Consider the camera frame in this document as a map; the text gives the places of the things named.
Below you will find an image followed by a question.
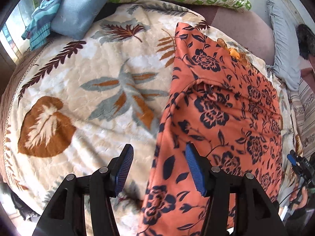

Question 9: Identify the orange floral garment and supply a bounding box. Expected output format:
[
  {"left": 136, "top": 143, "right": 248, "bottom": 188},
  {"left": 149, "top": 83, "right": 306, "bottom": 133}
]
[{"left": 138, "top": 23, "right": 282, "bottom": 235}]

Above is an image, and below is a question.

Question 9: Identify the person's right hand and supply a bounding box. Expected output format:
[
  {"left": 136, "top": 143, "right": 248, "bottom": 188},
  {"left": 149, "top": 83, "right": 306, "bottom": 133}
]
[{"left": 289, "top": 185, "right": 308, "bottom": 210}]

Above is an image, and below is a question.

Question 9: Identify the striped floral bed cover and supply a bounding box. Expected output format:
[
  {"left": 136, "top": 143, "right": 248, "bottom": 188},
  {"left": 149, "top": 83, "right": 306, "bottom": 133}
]
[{"left": 288, "top": 78, "right": 314, "bottom": 160}]

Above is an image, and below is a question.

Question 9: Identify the light blue ruffled pillow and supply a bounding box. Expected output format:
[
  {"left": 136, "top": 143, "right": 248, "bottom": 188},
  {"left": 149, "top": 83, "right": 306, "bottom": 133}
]
[{"left": 266, "top": 0, "right": 301, "bottom": 91}]

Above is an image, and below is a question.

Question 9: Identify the cream leaf-pattern fleece blanket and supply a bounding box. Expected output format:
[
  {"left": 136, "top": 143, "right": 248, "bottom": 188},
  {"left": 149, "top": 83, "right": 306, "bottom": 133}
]
[{"left": 1, "top": 0, "right": 293, "bottom": 235}]

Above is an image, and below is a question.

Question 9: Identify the dark furry cushion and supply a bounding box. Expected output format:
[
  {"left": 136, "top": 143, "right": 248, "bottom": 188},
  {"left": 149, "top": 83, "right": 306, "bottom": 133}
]
[{"left": 296, "top": 24, "right": 315, "bottom": 60}]

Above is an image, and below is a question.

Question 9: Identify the mauve bed sheet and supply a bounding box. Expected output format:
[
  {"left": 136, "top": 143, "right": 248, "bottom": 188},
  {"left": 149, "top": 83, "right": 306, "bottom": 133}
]
[{"left": 188, "top": 5, "right": 275, "bottom": 65}]

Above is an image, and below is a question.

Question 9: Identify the teal patterned cloth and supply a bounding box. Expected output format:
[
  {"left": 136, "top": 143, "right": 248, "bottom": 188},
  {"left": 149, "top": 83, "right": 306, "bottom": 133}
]
[{"left": 21, "top": 0, "right": 62, "bottom": 51}]

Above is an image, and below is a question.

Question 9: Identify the small blue pillow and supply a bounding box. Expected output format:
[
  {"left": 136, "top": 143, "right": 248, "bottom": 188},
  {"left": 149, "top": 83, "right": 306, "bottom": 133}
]
[{"left": 51, "top": 0, "right": 108, "bottom": 40}]

